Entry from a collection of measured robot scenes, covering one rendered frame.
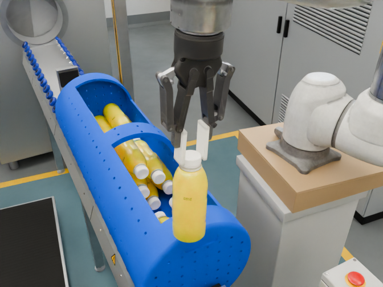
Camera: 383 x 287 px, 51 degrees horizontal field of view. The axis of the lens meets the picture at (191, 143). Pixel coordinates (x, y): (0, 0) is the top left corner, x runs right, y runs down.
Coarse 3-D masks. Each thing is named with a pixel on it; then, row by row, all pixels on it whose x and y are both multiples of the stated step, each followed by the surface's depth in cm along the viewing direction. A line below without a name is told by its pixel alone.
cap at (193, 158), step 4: (188, 152) 72; (192, 152) 72; (196, 152) 72; (188, 156) 71; (192, 156) 71; (196, 156) 71; (200, 156) 71; (188, 160) 70; (192, 160) 70; (196, 160) 70; (200, 160) 71; (188, 164) 70; (192, 164) 70; (196, 164) 70; (200, 164) 71; (188, 168) 70; (192, 168) 70
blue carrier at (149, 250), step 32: (64, 96) 141; (96, 96) 152; (128, 96) 152; (64, 128) 136; (96, 128) 119; (128, 128) 115; (96, 160) 111; (96, 192) 108; (128, 192) 96; (160, 192) 130; (128, 224) 92; (160, 224) 86; (224, 224) 86; (128, 256) 90; (160, 256) 82; (192, 256) 86; (224, 256) 92
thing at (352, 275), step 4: (352, 272) 89; (356, 272) 89; (348, 276) 88; (352, 276) 88; (356, 276) 88; (360, 276) 88; (352, 280) 87; (356, 280) 87; (360, 280) 87; (364, 280) 87; (356, 284) 86; (360, 284) 86
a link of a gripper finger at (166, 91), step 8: (160, 72) 60; (160, 80) 60; (168, 80) 60; (160, 88) 62; (168, 88) 60; (160, 96) 63; (168, 96) 61; (160, 104) 64; (168, 104) 62; (168, 112) 63; (168, 120) 63; (168, 128) 64
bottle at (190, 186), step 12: (180, 168) 71; (180, 180) 71; (192, 180) 70; (204, 180) 72; (180, 192) 72; (192, 192) 71; (204, 192) 73; (180, 204) 73; (192, 204) 72; (204, 204) 74; (180, 216) 74; (192, 216) 74; (204, 216) 75; (180, 228) 75; (192, 228) 75; (204, 228) 77; (180, 240) 77; (192, 240) 76
